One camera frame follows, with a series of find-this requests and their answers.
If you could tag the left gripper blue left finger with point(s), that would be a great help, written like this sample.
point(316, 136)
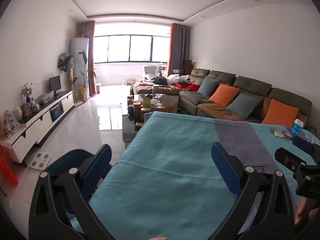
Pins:
point(94, 168)

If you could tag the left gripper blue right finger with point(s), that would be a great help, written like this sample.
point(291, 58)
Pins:
point(230, 168)

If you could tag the teal plastic trash bin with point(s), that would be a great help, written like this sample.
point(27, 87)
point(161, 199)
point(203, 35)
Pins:
point(72, 159)

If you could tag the person's right hand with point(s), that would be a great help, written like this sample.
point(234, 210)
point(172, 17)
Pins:
point(301, 212)

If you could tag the red snack packet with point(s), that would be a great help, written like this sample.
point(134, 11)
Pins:
point(287, 135)

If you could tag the beige snack packet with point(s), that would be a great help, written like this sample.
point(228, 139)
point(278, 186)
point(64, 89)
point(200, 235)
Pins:
point(277, 133)

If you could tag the white bathroom scale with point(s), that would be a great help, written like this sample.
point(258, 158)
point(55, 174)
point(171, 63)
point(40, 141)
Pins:
point(40, 161)

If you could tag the teal and grey tablecloth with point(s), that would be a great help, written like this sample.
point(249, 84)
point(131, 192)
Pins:
point(166, 184)

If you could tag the grey blue cushion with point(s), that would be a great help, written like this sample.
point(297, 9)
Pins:
point(208, 86)
point(243, 105)

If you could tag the orange cushion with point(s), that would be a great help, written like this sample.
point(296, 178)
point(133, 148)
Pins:
point(280, 114)
point(224, 95)

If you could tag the white black TV cabinet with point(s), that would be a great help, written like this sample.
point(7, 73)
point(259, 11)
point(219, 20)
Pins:
point(35, 129)

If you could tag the olive green sectional sofa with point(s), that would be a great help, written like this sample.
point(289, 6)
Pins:
point(198, 105)

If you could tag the orange red plastic bag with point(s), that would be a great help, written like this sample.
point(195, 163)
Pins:
point(6, 170)

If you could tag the black computer monitor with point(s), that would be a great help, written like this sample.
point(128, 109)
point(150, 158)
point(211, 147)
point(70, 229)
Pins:
point(55, 84)

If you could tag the tall green potted plant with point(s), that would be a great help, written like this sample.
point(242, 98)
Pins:
point(87, 77)

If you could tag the white ceramic jar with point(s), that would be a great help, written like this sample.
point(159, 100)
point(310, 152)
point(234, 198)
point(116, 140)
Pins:
point(18, 113)

